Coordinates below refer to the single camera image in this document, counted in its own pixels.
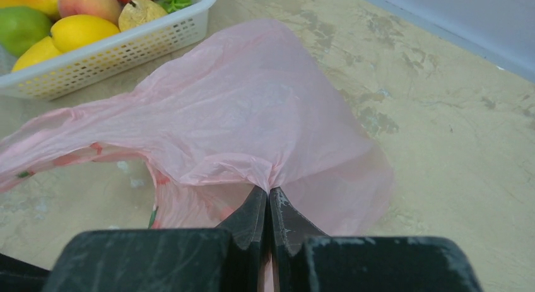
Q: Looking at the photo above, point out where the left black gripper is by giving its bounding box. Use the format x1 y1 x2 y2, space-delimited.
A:
1 254 50 292

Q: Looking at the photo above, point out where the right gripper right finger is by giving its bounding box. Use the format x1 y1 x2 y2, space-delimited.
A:
269 188 482 291

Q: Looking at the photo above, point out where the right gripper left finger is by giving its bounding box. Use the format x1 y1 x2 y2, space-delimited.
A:
44 187 268 291

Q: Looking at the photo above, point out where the pink plastic bag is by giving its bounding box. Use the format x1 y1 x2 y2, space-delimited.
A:
0 18 396 292

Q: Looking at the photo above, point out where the yellow lemon fruit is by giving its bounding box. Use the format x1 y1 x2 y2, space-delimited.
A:
50 15 120 52
11 36 62 73

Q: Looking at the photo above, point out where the white plastic basket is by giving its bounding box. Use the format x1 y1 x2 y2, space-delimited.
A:
1 0 217 101

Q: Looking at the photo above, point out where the green lime fruit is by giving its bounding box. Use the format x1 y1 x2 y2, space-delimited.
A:
1 6 52 57

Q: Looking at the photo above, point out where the pale yellow fruit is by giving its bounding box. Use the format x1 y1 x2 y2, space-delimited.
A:
118 0 168 32

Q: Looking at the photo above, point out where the peach fruit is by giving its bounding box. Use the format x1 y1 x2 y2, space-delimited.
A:
57 0 122 25

